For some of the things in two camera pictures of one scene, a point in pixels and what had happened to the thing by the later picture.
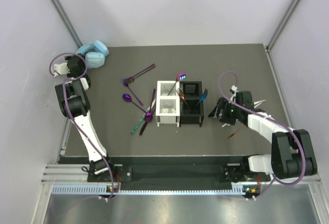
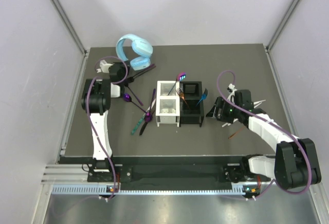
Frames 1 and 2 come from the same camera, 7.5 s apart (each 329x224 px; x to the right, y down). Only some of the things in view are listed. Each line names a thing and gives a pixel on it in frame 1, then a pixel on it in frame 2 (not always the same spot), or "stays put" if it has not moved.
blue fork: [203, 97] stays put
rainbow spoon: [180, 76] stays put
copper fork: [181, 94] stays put
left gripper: [80, 59] → [123, 66]
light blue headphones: [95, 53] → [142, 49]
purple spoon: [127, 97] stays put
